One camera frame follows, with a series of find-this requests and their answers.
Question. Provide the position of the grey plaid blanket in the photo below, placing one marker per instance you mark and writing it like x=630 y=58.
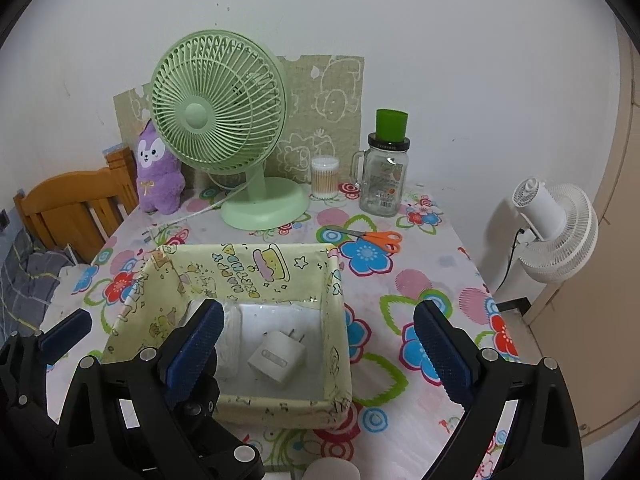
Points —
x=30 y=270

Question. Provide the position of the white charger plug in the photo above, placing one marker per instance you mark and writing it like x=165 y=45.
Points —
x=277 y=360

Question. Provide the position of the beige wooden cabinet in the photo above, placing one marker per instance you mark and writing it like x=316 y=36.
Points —
x=600 y=310

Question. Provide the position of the white standing fan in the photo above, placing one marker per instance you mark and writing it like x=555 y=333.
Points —
x=565 y=225

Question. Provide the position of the green plastic cup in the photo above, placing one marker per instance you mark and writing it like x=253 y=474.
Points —
x=392 y=122

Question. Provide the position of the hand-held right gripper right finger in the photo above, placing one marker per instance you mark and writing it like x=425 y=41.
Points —
x=442 y=355

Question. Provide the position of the clear cotton swab jar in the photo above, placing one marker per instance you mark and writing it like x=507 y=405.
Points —
x=325 y=180

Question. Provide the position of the glass mug jar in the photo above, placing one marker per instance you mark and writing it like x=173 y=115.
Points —
x=382 y=180

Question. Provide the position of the green desk fan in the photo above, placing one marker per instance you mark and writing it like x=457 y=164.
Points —
x=200 y=115

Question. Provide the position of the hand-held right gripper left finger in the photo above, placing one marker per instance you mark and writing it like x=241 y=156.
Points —
x=197 y=350

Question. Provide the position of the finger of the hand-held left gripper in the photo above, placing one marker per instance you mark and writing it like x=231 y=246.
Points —
x=200 y=412
x=65 y=332

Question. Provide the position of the beige cartoon wall sheet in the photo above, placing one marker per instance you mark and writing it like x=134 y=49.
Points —
x=340 y=90

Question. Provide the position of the cartoon print fabric storage box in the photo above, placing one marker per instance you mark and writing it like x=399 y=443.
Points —
x=240 y=270

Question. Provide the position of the purple plush toy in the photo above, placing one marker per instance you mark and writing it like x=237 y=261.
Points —
x=157 y=180

